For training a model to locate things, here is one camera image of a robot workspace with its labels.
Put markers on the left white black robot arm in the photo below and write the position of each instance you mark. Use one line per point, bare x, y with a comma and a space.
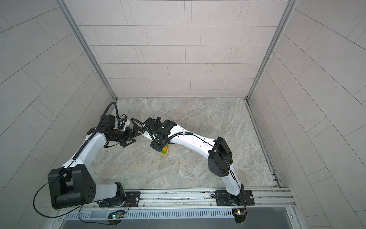
72, 184

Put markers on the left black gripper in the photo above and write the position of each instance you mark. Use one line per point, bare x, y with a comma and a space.
129, 135

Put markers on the left green circuit board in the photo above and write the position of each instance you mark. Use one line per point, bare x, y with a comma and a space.
116, 215

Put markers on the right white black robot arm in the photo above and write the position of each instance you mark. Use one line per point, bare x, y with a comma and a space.
216, 151

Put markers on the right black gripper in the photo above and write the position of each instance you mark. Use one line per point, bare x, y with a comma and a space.
156, 147

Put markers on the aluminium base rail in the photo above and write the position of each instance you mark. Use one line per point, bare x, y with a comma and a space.
148, 199

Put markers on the natural wood block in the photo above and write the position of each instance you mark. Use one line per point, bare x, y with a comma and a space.
161, 155

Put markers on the right circuit board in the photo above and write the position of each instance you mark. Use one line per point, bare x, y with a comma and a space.
239, 215

